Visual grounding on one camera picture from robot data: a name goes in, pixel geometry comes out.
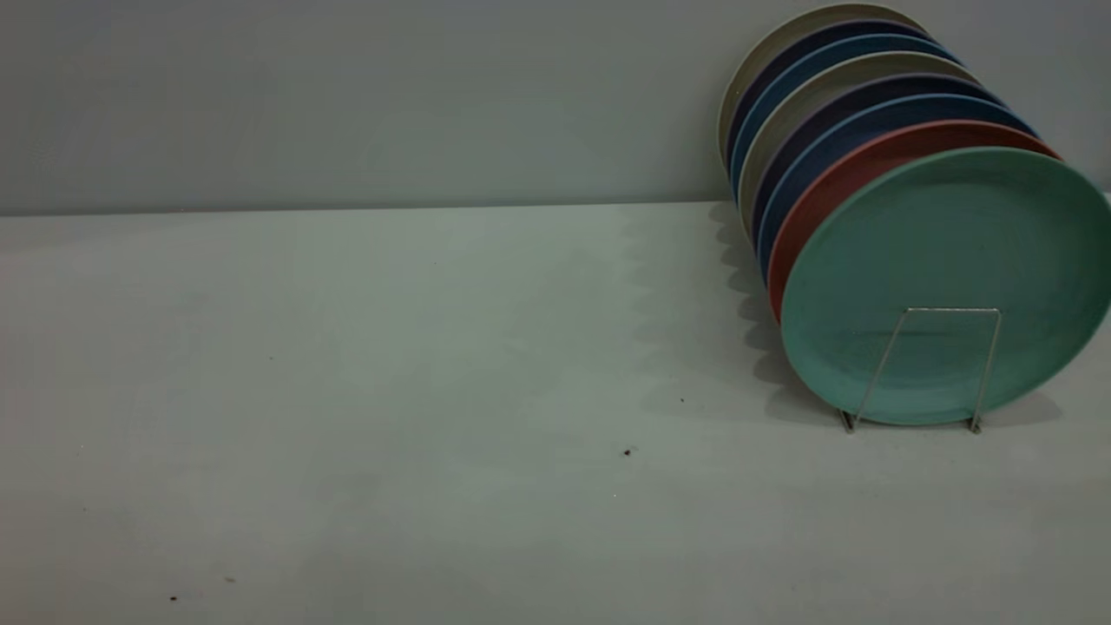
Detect green round plate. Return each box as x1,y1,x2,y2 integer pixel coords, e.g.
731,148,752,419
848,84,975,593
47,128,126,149
779,146,1111,427

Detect teal blue round plate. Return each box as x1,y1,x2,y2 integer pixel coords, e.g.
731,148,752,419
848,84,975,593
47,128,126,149
732,33,966,205

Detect pink round plate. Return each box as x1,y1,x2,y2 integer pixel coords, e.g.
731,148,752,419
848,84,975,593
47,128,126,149
767,120,1062,324

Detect large beige round plate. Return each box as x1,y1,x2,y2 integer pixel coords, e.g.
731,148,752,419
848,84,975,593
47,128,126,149
718,3,934,170

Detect grey beige round plate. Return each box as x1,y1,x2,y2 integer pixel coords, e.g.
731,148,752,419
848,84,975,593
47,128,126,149
738,50,986,240

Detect dark navy round plate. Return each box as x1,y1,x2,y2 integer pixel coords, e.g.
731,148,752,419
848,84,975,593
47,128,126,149
727,19,943,174

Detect dark purple round plate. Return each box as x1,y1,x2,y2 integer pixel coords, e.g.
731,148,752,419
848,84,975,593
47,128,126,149
751,73,1008,253

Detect metal wire plate rack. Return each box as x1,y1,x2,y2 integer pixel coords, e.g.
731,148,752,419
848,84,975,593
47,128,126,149
838,306,1002,435

